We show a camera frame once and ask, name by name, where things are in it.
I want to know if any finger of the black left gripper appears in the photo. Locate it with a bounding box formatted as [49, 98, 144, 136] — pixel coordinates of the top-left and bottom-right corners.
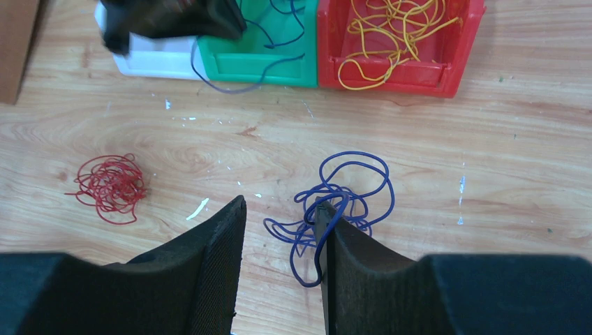
[101, 0, 246, 56]

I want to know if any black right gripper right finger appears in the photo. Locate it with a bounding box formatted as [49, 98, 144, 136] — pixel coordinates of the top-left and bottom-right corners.
[315, 202, 591, 334]

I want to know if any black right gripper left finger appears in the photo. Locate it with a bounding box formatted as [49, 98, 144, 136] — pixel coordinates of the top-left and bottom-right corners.
[1, 196, 246, 334]

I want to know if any blue cable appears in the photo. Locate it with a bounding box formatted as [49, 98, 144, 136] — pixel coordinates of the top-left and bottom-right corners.
[190, 0, 307, 95]
[263, 151, 397, 288]

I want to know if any yellow cable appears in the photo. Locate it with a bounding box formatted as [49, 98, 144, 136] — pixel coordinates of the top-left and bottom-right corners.
[336, 0, 464, 91]

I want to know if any white plastic bin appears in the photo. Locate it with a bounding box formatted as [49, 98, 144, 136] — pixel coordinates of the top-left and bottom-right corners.
[94, 1, 199, 80]

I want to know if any wooden compartment tray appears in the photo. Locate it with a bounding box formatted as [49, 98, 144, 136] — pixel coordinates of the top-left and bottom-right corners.
[1, 0, 45, 105]

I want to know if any green plastic bin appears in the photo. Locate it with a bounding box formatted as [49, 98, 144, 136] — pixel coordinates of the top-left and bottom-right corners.
[196, 1, 318, 87]

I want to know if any red plastic bin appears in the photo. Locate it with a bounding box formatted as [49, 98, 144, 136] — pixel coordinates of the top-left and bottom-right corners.
[317, 0, 486, 98]

